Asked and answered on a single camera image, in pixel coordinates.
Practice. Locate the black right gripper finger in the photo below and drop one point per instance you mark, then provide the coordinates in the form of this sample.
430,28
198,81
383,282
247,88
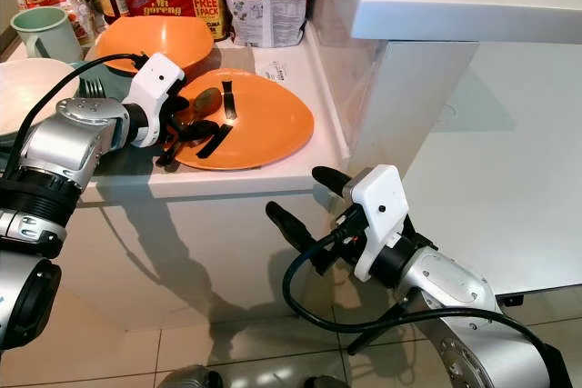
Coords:
296,228
332,181

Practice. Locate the brown shiny spoon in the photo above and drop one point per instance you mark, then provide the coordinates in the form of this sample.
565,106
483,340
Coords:
205,101

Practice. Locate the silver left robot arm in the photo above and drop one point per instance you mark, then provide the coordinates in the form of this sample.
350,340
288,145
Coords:
77,147

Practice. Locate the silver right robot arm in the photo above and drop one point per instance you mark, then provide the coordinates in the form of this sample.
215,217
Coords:
464,288

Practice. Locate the flat orange plate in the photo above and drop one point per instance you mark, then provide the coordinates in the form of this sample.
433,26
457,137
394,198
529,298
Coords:
268,120

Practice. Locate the small white printed label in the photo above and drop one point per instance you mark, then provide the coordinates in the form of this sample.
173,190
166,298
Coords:
271,71

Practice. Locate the pale teal plate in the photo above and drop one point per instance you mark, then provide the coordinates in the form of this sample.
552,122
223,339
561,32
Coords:
95,88

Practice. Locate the deep orange plate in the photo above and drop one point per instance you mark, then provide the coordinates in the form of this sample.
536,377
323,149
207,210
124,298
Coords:
155,41

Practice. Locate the metal fork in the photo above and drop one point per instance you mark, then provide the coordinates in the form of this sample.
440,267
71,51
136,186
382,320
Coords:
94,88

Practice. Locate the black metal furniture leg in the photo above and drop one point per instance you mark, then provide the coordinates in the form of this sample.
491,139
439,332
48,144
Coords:
373,332

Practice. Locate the grey right robot foot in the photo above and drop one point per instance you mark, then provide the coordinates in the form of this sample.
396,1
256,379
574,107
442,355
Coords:
326,382

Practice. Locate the grey robot foot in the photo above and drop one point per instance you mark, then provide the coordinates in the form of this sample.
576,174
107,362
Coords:
326,382
184,377

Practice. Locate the pale green mug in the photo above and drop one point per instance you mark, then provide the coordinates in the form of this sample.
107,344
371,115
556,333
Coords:
47,35

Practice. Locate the grey left robot foot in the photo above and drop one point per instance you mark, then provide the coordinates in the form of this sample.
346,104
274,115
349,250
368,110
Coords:
184,377

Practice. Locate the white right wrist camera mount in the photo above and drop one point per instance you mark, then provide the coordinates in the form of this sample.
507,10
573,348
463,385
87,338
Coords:
380,206

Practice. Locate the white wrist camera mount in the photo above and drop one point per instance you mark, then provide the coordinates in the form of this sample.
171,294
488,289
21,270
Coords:
380,206
156,81

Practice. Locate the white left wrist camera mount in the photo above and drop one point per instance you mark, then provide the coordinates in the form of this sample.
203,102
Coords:
156,81

